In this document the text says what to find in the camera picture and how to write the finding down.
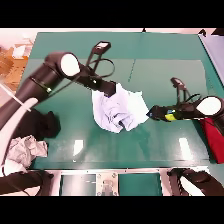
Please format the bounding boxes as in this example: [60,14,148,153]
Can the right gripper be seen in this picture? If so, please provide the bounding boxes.
[146,105,176,123]

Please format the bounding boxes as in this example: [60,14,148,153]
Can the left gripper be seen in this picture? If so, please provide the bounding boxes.
[86,75,117,98]

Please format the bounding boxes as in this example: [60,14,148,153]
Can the white shirt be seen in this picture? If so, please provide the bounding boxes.
[91,82,150,134]

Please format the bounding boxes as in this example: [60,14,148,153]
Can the red garment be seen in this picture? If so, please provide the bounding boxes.
[199,116,224,165]

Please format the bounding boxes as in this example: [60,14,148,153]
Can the black garment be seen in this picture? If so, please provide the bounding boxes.
[12,109,62,142]

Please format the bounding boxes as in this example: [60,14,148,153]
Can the grey garment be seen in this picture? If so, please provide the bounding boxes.
[2,134,49,168]

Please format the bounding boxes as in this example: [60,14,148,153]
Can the black cable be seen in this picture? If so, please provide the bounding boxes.
[89,58,116,80]

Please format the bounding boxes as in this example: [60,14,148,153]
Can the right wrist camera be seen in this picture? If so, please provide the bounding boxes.
[170,76,190,102]

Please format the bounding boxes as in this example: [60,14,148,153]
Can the silver frame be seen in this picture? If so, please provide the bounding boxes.
[42,167,175,197]

